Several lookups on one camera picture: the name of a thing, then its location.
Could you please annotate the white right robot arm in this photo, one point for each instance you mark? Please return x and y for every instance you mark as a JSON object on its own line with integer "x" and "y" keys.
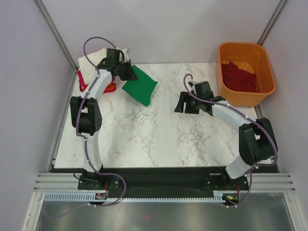
{"x": 256, "y": 137}

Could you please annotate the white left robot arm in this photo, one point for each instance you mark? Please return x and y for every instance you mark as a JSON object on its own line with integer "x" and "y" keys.
{"x": 86, "y": 116}

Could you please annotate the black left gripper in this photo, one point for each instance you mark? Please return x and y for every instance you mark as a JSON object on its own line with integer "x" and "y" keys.
{"x": 131, "y": 75}

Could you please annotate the left aluminium frame post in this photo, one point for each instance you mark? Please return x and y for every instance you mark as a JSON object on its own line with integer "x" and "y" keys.
{"x": 55, "y": 32}

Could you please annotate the aluminium front rail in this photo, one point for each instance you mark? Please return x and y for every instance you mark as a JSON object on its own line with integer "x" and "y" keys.
{"x": 261, "y": 183}

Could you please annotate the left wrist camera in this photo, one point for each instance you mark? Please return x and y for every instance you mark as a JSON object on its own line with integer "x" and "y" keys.
{"x": 125, "y": 53}

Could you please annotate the pink folded t-shirt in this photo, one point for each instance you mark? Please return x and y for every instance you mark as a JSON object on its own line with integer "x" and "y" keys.
{"x": 82, "y": 84}

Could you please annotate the right aluminium frame post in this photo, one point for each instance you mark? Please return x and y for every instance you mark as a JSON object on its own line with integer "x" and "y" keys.
{"x": 272, "y": 21}

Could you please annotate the slotted cable duct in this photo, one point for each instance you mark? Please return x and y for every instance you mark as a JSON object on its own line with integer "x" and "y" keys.
{"x": 92, "y": 197}

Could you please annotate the white folded t-shirt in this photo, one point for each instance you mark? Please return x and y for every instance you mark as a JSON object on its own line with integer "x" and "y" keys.
{"x": 88, "y": 71}

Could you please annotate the orange folded t-shirt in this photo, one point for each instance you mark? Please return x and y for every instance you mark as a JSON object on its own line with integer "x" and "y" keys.
{"x": 110, "y": 88}

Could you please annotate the dark red t-shirt in tub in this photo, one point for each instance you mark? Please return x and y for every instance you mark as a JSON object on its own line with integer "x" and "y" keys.
{"x": 237, "y": 79}

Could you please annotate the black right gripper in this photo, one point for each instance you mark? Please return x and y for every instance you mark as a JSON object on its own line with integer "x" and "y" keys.
{"x": 185, "y": 97}

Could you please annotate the aluminium frame post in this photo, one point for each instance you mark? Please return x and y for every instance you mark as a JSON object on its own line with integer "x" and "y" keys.
{"x": 272, "y": 21}
{"x": 55, "y": 32}

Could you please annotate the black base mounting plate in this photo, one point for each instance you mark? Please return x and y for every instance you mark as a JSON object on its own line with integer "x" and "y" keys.
{"x": 162, "y": 180}

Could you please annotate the orange plastic tub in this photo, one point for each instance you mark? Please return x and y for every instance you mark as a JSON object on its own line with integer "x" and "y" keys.
{"x": 249, "y": 57}

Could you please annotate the green t-shirt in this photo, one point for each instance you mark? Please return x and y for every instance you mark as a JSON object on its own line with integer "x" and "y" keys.
{"x": 141, "y": 89}

